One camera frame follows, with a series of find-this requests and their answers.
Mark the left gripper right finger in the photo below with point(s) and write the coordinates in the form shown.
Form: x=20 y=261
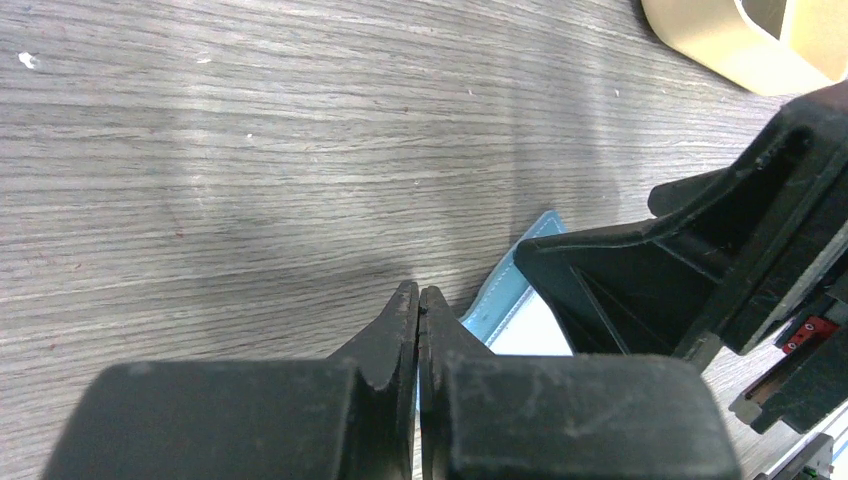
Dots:
x=488 y=416

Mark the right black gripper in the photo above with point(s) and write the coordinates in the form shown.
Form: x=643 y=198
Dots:
x=757 y=256

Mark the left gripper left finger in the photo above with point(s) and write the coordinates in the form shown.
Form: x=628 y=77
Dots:
x=347 y=416

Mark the blue card holder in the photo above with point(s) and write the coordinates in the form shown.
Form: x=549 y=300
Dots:
x=510 y=318

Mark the beige oval tray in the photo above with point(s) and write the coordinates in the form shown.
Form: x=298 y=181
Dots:
x=770 y=48

